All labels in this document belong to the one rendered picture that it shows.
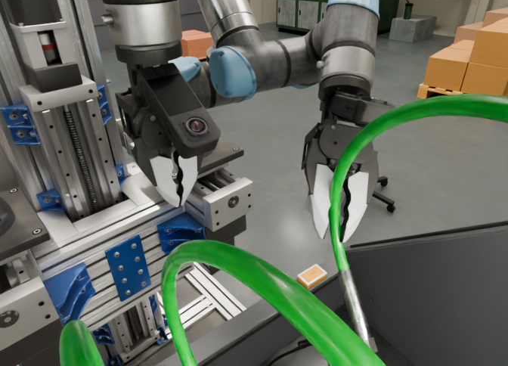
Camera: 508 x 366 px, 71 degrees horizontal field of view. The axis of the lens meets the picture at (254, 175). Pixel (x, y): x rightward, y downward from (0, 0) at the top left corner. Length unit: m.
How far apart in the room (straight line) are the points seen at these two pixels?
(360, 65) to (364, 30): 0.05
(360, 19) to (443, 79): 4.12
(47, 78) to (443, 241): 0.78
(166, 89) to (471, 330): 0.56
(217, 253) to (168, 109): 0.23
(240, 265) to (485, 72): 4.41
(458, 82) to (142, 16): 4.35
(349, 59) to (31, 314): 0.68
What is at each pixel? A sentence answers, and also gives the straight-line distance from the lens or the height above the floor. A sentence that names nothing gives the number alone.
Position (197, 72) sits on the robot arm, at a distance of 0.89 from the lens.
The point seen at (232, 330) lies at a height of 0.95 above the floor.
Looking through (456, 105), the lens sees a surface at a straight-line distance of 0.26.
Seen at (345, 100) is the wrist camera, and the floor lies 1.33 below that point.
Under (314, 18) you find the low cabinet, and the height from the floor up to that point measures 0.37.
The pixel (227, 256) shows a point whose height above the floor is 1.36.
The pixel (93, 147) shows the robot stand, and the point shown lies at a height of 1.10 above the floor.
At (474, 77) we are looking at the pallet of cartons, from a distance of 4.57.
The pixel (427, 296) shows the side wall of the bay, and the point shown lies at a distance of 0.68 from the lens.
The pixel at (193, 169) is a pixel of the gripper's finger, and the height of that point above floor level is 1.25.
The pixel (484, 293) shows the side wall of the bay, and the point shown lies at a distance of 0.62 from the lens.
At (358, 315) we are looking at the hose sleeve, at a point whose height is 1.12.
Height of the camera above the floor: 1.49
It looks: 32 degrees down
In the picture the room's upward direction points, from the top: 1 degrees counter-clockwise
